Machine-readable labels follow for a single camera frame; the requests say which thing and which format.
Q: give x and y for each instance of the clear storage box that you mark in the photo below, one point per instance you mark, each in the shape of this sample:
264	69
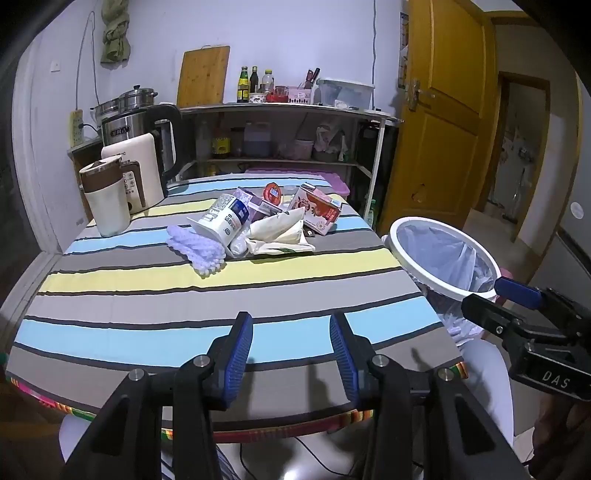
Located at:
346	94

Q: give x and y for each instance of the grey refrigerator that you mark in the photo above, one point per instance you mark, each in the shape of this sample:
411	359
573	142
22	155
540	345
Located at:
575	258

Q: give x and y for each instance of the pink-lid storage box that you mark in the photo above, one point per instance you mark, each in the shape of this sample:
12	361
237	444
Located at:
339	187

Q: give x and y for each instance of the white yogurt cup blue label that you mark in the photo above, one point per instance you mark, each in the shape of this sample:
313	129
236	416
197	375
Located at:
224	217

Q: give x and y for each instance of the dark sauce bottle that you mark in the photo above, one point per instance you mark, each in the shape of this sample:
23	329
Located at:
254	81

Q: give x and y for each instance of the yellow power strip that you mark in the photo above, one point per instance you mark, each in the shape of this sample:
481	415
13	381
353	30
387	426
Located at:
76	127

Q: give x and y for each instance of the steel steamer pot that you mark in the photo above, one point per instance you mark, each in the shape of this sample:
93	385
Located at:
138	99

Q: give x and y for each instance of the striped tablecloth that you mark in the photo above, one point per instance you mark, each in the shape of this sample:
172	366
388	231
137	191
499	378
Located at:
184	300

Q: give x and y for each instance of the yellow wooden door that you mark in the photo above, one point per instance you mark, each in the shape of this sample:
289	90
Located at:
438	138

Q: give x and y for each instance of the white thermos cup brown lid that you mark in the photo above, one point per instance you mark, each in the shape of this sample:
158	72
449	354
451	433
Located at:
106	207

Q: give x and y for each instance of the red lid plastic cup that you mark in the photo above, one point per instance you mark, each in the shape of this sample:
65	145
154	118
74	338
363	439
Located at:
272	191

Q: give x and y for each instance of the cream kitchen appliance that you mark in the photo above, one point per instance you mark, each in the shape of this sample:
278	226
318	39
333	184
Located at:
138	157

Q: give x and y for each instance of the pink plastic tub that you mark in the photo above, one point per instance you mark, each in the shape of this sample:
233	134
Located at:
303	150

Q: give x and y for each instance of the brown snack wrapper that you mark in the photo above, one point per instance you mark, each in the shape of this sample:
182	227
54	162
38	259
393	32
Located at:
308	232

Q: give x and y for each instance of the clear bottle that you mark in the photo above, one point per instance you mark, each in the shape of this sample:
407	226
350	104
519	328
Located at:
267	82

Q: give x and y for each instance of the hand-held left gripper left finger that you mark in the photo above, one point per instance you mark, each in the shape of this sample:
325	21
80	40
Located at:
238	355

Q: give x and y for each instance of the green detergent bottle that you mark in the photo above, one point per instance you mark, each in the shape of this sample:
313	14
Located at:
372	214

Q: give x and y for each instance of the pink basket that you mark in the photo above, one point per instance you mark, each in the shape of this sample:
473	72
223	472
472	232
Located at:
299	95

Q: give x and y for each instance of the person's right hand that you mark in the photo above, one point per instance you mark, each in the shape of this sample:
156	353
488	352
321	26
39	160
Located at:
563	434

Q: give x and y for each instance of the green bottle yellow label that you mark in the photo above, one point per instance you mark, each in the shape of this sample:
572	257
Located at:
243	87

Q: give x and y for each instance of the large grey jug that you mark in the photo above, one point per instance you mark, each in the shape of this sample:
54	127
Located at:
257	141

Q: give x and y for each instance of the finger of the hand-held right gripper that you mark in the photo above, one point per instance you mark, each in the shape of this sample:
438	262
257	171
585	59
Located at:
517	291
485	311

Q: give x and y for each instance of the crumpled plastic bags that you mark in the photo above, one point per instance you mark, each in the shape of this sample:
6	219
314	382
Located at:
330	143

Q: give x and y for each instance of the green hanging cloth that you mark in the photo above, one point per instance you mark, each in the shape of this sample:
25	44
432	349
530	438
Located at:
115	41

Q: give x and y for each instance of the white wall switch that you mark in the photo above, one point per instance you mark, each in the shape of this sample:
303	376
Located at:
55	66

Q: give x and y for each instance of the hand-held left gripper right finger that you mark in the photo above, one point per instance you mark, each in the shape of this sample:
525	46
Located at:
344	355

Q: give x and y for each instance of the purple carton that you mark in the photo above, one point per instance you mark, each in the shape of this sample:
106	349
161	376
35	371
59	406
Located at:
251	198

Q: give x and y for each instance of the steel electric kettle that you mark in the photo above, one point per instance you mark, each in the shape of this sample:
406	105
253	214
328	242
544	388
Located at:
120	131

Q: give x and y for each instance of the wooden cutting board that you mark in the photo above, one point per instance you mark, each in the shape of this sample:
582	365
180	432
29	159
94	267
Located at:
203	76

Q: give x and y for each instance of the white trash bin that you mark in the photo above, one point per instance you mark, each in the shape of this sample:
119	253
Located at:
398	249

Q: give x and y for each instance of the yellow label oil bottle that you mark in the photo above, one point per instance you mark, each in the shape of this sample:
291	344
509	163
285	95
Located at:
220	143

